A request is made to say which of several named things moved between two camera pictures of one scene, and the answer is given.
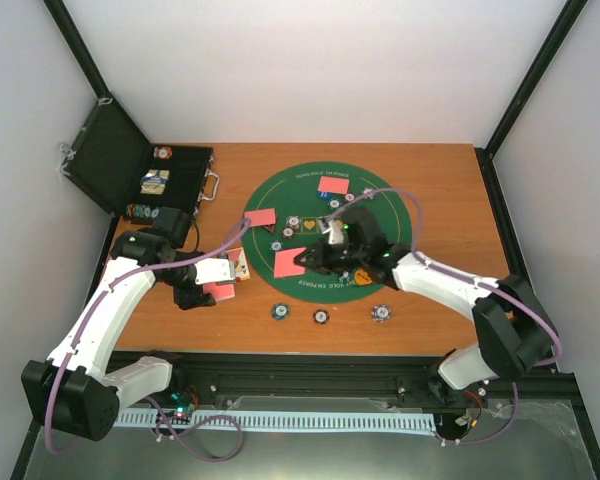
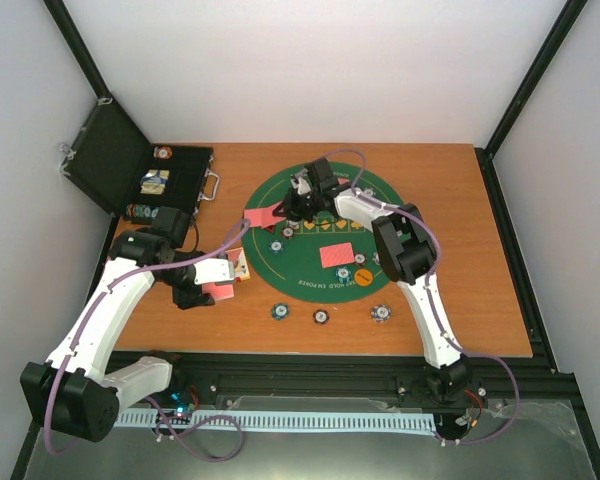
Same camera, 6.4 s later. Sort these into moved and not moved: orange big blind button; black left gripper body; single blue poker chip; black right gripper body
Moved: black right gripper body
Not moved: black left gripper body; single blue poker chip; orange big blind button
